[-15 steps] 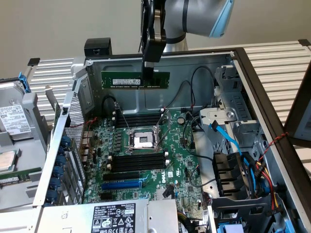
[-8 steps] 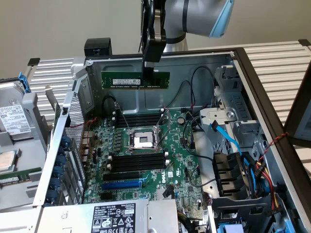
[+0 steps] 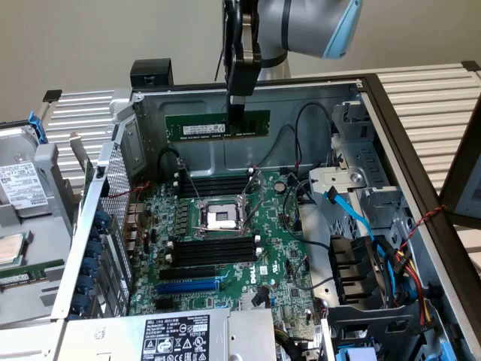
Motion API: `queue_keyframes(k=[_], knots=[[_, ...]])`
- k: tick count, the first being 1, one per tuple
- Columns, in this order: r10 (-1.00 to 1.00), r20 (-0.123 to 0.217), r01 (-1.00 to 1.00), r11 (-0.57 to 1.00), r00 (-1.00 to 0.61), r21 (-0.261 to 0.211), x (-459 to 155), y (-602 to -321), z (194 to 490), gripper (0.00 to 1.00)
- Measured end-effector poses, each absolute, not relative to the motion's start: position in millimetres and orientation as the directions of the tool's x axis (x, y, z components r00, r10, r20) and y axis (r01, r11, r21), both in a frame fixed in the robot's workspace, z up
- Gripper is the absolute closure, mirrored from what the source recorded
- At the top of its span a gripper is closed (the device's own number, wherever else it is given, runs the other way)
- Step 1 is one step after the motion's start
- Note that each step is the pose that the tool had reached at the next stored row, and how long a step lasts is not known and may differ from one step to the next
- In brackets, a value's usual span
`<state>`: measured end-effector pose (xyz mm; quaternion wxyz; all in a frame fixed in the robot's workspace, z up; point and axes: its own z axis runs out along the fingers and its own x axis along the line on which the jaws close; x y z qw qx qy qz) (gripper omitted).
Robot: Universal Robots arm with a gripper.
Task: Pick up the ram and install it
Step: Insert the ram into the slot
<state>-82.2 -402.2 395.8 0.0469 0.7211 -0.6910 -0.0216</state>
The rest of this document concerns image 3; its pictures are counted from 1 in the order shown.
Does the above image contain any black motherboard plug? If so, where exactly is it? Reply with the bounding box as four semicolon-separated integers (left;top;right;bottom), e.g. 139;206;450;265
250;286;268;308

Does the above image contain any yellow power wire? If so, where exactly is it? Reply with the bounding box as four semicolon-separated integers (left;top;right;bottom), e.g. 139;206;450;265
407;258;434;329

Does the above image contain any green motherboard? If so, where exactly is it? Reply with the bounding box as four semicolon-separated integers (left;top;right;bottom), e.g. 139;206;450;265
127;167;328;328

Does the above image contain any thin metal locking lever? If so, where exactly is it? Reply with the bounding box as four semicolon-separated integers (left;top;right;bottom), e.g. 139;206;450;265
243;199;265;229
183;165;202;200

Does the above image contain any red and black twisted wire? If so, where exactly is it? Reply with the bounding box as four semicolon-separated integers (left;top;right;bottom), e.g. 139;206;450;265
398;204;449;251

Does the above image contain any silver hard disk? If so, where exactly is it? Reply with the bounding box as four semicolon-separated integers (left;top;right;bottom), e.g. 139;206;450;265
0;126;53;219

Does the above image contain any black curved wire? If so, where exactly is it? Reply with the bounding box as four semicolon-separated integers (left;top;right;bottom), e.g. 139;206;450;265
283;179;332;252

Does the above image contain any silver CPU chip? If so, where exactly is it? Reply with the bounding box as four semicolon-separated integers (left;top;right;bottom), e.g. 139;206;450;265
0;232;28;265

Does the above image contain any red power wire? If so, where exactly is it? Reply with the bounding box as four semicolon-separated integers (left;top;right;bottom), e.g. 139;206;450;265
398;259;428;324

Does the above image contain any black camera cable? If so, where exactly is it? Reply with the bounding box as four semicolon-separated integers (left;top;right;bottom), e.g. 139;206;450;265
213;50;227;83

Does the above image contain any thin red wire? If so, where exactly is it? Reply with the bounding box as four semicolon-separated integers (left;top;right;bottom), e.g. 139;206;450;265
107;181;152;242

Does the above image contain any black arched wire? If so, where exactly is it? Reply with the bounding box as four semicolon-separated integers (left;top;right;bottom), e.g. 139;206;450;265
269;123;298;168

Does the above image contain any open PC case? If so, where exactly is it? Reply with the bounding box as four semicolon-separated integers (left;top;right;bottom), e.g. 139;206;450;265
50;73;481;361

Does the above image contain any black wire with metal plug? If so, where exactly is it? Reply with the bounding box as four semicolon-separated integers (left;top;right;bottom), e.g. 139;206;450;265
159;148;189;178

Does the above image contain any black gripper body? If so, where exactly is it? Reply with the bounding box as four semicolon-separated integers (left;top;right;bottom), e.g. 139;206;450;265
221;0;262;61

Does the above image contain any gray parts rack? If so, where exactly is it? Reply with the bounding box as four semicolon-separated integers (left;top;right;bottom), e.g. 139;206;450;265
0;142;82;326

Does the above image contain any CPU socket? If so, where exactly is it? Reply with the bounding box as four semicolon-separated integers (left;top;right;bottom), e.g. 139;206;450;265
192;194;250;238

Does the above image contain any black box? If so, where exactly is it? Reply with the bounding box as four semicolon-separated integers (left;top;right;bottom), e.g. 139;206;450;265
130;59;174;90

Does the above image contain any dark framed panel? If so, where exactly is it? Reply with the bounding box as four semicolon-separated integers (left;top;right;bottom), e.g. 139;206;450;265
437;108;481;230

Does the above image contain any black looped wire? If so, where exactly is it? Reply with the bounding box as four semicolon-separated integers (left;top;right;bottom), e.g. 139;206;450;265
295;102;334;168

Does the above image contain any silver power supply with label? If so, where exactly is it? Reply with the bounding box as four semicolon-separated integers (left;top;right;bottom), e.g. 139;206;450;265
56;308;277;361

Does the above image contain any long black expansion slot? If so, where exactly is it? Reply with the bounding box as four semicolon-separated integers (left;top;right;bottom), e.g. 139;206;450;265
159;265;218;281

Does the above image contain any metal disk bay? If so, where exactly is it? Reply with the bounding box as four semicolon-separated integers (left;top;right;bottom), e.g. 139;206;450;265
307;99;413;241

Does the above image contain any blue disk wire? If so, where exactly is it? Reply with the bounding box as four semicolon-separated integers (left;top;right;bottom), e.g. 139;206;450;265
323;186;395;290

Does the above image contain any silver socket cover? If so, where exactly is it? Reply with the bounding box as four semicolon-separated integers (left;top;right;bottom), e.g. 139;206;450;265
240;168;265;232

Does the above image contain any graphics card with metal bracket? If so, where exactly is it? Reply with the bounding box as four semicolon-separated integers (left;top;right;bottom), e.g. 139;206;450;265
68;130;97;200

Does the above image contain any blue expansion slot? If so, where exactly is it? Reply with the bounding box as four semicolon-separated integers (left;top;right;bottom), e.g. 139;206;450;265
156;278;222;296

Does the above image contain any black fan shroud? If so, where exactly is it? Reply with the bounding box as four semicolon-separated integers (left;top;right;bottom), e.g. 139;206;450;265
328;235;394;306

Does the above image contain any blue plastic disk tray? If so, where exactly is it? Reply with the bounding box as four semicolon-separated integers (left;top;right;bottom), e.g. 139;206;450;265
335;344;379;361

